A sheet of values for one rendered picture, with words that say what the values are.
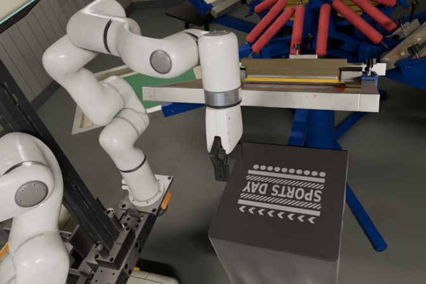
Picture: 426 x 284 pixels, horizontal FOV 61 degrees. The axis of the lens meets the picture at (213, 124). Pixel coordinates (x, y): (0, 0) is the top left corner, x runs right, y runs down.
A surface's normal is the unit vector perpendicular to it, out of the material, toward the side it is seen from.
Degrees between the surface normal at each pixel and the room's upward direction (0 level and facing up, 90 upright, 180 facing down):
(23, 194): 84
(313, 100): 58
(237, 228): 0
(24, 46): 90
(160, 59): 67
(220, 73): 74
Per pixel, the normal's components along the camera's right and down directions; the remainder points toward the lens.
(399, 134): -0.21, -0.74
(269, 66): -0.38, 0.15
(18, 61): 0.94, 0.04
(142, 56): -0.47, 0.35
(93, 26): -0.36, -0.13
